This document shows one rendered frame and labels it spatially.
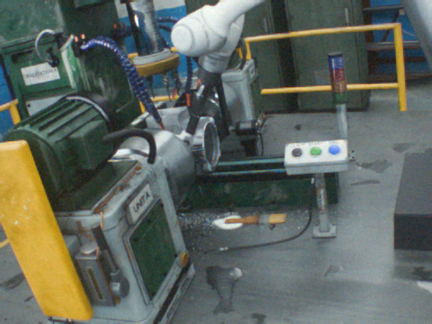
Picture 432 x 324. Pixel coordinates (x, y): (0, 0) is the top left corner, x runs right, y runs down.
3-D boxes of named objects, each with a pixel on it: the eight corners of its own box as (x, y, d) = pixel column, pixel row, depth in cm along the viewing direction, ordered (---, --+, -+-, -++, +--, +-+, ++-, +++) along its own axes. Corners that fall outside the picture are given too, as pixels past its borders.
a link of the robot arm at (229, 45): (210, 42, 137) (189, 46, 126) (225, -4, 129) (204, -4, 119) (239, 56, 134) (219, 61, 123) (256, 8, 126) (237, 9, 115)
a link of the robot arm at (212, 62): (198, 48, 128) (192, 66, 131) (226, 59, 127) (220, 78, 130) (207, 43, 136) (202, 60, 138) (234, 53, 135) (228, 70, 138)
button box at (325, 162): (287, 175, 120) (283, 164, 116) (288, 154, 124) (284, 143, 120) (349, 171, 114) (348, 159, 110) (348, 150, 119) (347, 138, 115)
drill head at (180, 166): (85, 258, 117) (55, 177, 107) (139, 195, 148) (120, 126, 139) (166, 261, 108) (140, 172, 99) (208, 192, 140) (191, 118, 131)
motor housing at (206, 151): (155, 183, 154) (142, 133, 147) (175, 160, 170) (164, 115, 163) (208, 180, 147) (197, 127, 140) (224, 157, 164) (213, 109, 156)
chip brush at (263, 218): (223, 226, 142) (223, 224, 141) (226, 218, 146) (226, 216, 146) (286, 223, 136) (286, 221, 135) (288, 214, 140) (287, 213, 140)
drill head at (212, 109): (171, 159, 174) (156, 99, 165) (202, 124, 210) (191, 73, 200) (231, 154, 166) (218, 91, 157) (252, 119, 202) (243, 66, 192)
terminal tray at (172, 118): (149, 138, 152) (144, 119, 149) (161, 127, 161) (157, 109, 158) (181, 136, 148) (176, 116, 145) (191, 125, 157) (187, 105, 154)
